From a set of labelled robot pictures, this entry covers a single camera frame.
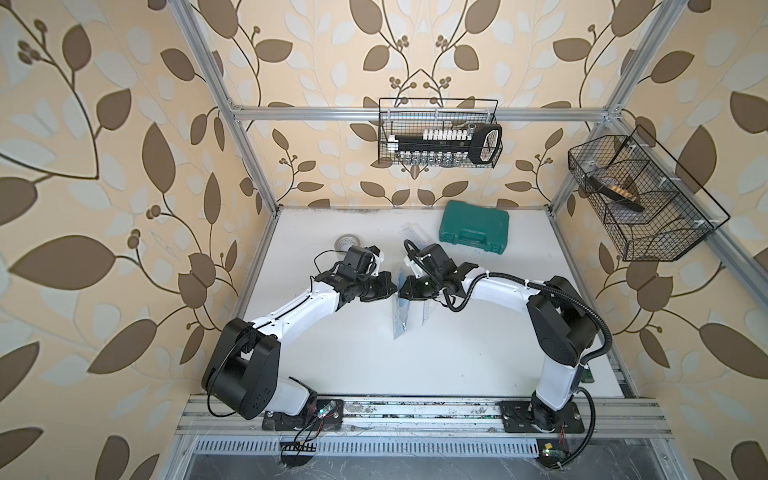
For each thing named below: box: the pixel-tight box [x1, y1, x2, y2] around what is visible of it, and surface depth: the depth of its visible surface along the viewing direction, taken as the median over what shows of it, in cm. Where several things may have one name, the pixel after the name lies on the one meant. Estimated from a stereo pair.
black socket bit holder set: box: [387, 123, 502, 166], surface depth 86 cm
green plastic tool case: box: [439, 200, 510, 255], surface depth 113 cm
